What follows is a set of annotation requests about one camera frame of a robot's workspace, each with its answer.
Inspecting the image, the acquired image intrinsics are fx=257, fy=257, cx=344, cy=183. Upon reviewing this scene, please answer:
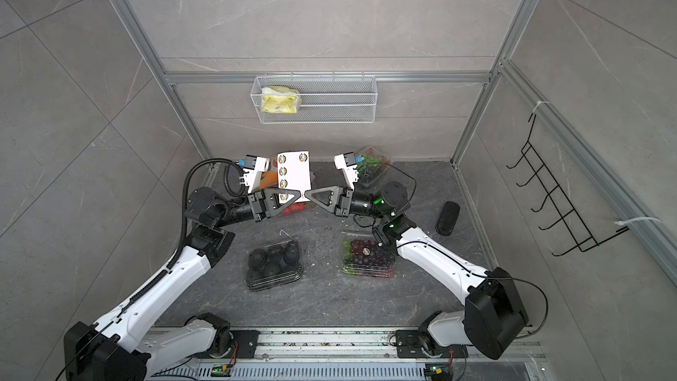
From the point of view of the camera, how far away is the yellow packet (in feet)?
2.85

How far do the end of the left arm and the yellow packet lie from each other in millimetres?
384

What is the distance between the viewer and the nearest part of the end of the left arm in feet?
1.79

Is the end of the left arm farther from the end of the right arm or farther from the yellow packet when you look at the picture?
the yellow packet

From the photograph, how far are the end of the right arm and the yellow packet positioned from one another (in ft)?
1.31

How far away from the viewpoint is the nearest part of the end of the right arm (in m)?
0.56
